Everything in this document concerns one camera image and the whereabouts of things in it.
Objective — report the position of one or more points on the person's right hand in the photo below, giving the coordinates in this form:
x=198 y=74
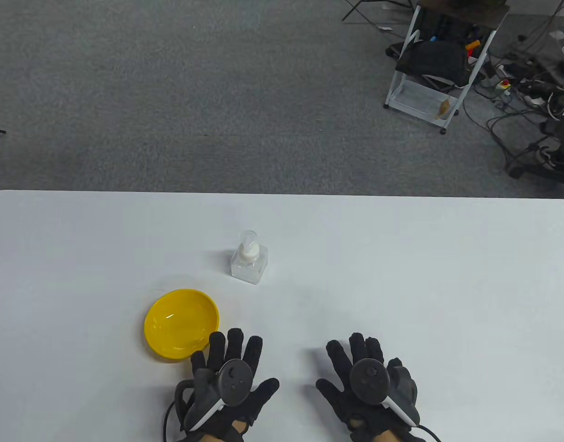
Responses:
x=342 y=405

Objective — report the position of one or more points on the person's left hand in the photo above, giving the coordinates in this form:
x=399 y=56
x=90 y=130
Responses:
x=245 y=405

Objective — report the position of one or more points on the yellow bowl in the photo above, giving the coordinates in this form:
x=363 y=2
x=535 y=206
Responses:
x=181 y=322

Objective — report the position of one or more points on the clear foam dish soap pump bottle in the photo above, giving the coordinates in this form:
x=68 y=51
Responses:
x=248 y=267

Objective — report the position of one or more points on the dark grey left hand controller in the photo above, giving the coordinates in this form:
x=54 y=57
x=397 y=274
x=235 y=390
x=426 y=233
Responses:
x=233 y=381

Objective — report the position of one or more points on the dark grey hand controller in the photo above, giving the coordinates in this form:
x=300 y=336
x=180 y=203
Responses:
x=233 y=381
x=368 y=381

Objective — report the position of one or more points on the dark grey right hand controller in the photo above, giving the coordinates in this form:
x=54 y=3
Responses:
x=368 y=381

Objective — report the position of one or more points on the white rolling shelf cart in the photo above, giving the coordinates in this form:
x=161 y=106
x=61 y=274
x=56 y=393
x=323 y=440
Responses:
x=404 y=99

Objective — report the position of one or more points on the brown item in tray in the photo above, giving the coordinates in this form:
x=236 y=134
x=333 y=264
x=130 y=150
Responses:
x=444 y=108

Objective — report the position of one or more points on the black wheeled equipment base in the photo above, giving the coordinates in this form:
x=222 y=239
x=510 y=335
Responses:
x=555 y=168

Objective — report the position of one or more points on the black bag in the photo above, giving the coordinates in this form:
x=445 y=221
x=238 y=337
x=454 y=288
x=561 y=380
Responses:
x=434 y=62

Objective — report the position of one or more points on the red emergency button box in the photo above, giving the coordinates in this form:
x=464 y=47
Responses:
x=504 y=85

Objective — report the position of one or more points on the orange tool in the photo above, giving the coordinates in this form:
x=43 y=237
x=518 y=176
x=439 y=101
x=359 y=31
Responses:
x=472 y=44

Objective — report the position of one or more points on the black tripod legs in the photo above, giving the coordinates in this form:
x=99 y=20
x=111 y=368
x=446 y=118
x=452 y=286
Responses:
x=355 y=10

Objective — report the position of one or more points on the white paper sheet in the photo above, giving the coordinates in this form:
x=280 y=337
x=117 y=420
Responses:
x=557 y=34

